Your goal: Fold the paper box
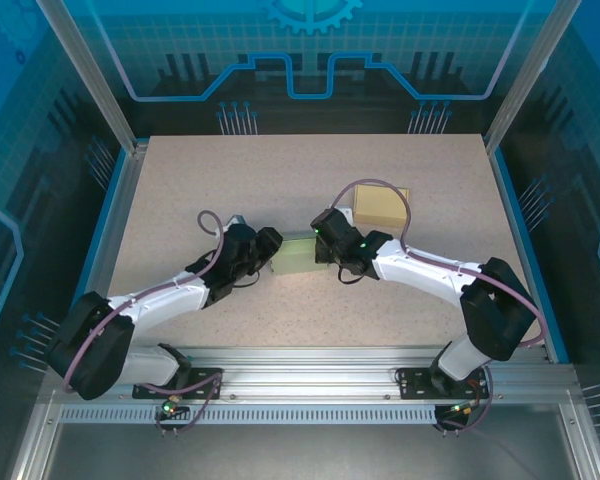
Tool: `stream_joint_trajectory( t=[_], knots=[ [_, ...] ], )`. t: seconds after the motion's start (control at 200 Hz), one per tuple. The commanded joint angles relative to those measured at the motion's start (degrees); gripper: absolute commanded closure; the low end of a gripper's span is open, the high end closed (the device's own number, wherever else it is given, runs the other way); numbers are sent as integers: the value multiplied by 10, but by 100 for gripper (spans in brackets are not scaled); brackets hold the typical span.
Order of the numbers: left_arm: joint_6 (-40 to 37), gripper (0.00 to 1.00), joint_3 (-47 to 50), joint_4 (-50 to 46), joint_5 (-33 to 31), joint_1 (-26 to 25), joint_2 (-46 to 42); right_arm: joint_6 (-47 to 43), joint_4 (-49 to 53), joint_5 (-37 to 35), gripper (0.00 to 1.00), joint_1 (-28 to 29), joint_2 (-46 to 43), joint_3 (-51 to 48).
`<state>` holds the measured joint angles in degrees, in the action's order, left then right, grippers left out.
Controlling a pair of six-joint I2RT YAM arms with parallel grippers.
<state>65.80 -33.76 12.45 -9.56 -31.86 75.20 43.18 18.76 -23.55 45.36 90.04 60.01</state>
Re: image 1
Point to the green paper box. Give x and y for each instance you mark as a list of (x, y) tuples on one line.
[(295, 255)]

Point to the orange paper box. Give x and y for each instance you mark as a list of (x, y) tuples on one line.
[(380, 205)]

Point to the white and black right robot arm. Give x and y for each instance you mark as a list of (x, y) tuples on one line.
[(420, 270)]

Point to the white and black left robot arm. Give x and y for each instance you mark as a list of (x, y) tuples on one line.
[(165, 300)]

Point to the small connector with LED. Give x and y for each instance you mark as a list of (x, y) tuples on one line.
[(170, 407), (462, 410)]

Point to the aluminium frame rail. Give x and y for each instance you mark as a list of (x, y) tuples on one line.
[(305, 370)]

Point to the blue-edged side rail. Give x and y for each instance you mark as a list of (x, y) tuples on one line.
[(122, 195), (507, 195)]

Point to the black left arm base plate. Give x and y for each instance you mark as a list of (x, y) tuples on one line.
[(205, 382)]

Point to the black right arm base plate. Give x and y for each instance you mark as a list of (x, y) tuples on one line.
[(415, 382)]

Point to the aluminium frame post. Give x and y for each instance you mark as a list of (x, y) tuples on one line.
[(530, 70), (92, 75)]

